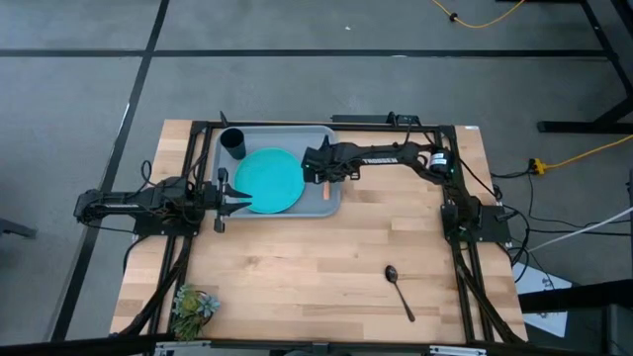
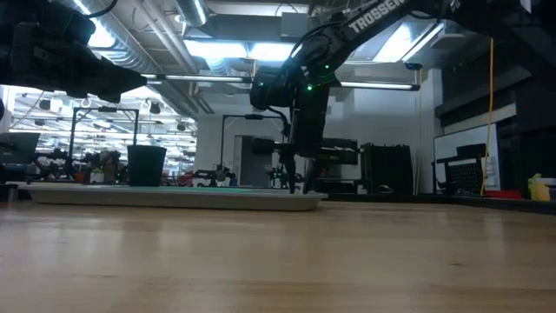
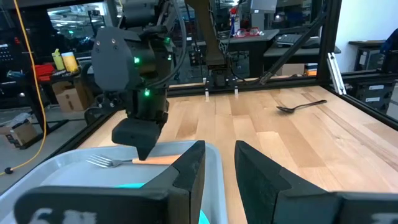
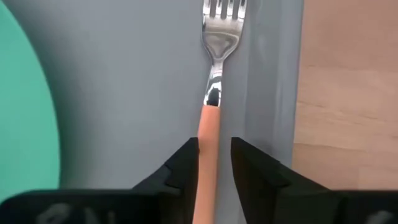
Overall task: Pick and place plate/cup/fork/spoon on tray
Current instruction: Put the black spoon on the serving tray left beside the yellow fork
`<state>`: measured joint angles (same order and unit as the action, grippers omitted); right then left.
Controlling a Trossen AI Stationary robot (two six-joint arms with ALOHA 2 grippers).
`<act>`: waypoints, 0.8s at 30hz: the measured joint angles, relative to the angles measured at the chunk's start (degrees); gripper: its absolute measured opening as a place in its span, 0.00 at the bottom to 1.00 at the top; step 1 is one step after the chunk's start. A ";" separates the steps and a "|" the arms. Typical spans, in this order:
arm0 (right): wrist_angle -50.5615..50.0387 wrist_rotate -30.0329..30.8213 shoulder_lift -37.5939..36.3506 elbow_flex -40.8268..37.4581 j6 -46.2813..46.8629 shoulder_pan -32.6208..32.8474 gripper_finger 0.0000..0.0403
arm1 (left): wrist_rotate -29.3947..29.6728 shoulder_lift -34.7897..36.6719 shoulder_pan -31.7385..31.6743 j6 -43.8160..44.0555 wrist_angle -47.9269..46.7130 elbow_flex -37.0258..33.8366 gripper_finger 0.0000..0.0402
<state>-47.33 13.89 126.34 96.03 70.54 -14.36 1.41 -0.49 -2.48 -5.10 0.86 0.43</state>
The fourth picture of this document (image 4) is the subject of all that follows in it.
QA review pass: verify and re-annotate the metal fork with peach handle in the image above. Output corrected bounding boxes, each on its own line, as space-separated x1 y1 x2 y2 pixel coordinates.
192 0 248 224

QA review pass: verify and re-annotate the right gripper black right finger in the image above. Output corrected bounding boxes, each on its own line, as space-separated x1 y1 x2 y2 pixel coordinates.
231 136 398 224

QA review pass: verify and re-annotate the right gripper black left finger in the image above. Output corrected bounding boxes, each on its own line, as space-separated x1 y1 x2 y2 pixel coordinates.
0 136 200 224

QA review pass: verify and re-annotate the teal round plate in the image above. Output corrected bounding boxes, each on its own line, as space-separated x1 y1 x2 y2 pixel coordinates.
0 1 60 203

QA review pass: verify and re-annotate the grey plastic tray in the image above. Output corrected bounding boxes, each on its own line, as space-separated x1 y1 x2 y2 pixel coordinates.
2 0 305 224

